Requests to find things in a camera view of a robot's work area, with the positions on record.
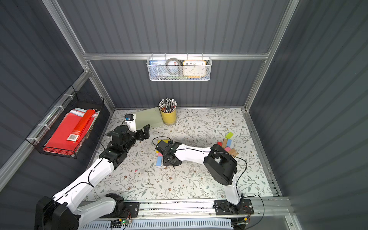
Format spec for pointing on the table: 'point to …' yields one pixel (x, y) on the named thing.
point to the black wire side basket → (40, 137)
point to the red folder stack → (58, 143)
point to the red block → (219, 143)
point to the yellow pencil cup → (169, 119)
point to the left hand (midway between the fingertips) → (141, 124)
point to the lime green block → (229, 135)
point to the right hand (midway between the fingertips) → (168, 164)
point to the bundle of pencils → (167, 105)
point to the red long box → (84, 121)
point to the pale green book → (152, 116)
